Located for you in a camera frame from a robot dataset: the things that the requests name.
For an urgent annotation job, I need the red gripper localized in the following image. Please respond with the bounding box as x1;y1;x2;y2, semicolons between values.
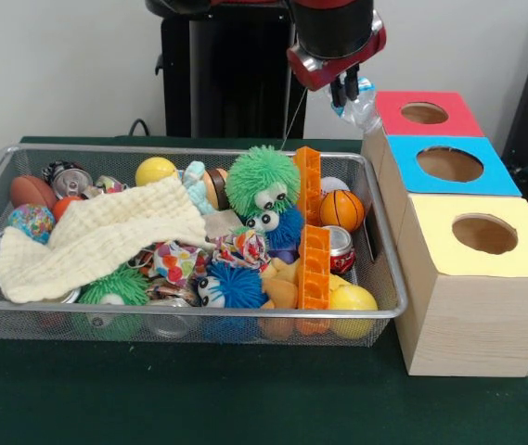
287;13;388;110

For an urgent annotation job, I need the crushed clear plastic bottle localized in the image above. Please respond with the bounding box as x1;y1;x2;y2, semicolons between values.
327;76;383;135

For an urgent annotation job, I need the green spiky toy with eyes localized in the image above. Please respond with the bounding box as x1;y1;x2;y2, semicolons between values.
225;146;302;218

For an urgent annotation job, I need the cream knitted cloth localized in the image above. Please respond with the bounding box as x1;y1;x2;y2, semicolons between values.
0;177;213;305

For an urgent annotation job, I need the wooden box with three holes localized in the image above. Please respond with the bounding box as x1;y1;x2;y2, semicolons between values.
360;90;528;377

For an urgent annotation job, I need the silver mesh bin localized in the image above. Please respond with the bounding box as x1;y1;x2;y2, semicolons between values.
0;143;407;350

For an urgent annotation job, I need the orange plastic building block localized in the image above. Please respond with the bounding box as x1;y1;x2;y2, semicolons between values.
296;225;331;311
293;146;324;228

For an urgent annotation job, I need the orange toy basketball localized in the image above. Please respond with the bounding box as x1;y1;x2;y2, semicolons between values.
318;189;366;232

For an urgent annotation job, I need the yellow ball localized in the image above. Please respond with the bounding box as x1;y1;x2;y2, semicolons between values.
328;285;379;342
135;157;179;188

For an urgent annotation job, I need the blue spiky toy with eyes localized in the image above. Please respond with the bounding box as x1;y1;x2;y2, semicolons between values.
197;262;269;310

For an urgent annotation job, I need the dark green table cloth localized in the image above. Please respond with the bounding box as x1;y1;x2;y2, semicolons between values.
0;134;528;445

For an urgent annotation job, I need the colourful globe ball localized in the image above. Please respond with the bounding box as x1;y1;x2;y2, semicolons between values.
6;203;56;245

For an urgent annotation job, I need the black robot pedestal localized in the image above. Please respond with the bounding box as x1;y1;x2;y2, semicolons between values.
145;0;311;139

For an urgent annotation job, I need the black cable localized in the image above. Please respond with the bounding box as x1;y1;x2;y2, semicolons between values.
127;118;168;138

